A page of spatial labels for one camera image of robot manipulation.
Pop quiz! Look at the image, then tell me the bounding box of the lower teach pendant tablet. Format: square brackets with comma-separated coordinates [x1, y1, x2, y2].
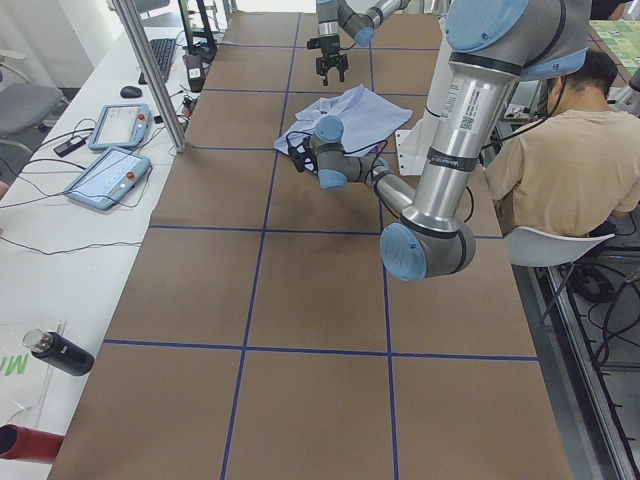
[63, 147, 151, 211]

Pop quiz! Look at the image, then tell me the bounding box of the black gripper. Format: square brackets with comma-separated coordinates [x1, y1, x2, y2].
[316, 37, 348, 86]

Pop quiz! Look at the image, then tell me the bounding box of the aluminium frame post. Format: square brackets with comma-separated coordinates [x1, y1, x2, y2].
[113, 0, 187, 153]

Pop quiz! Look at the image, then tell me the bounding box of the black computer mouse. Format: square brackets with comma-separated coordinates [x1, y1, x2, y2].
[120, 85, 143, 99]

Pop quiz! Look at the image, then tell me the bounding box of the black water bottle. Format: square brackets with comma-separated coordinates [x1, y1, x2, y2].
[23, 329, 94, 376]

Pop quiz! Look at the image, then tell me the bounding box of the upper teach pendant tablet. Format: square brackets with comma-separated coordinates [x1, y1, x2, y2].
[87, 103, 153, 151]

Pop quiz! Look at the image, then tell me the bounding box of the white central robot pedestal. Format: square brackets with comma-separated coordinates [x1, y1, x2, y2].
[395, 35, 453, 176]

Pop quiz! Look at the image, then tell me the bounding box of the light blue striped shirt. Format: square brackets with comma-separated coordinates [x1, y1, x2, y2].
[274, 85, 413, 157]

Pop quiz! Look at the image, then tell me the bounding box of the white plastic chair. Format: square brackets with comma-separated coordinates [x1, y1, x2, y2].
[504, 226, 614, 267]

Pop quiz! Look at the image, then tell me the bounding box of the red bottle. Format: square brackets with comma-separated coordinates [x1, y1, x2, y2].
[1, 424, 65, 464]

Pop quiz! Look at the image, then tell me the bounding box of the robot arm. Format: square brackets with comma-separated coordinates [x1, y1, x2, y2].
[303, 1, 591, 281]
[306, 0, 409, 86]

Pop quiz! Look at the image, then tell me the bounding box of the teach pendant tablet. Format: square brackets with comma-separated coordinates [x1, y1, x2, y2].
[87, 103, 153, 151]
[63, 147, 151, 211]

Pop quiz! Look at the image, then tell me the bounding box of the seated person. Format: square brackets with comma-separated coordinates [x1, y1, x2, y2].
[485, 50, 639, 237]

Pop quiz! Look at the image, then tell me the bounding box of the black keyboard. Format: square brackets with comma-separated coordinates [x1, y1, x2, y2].
[149, 38, 176, 82]

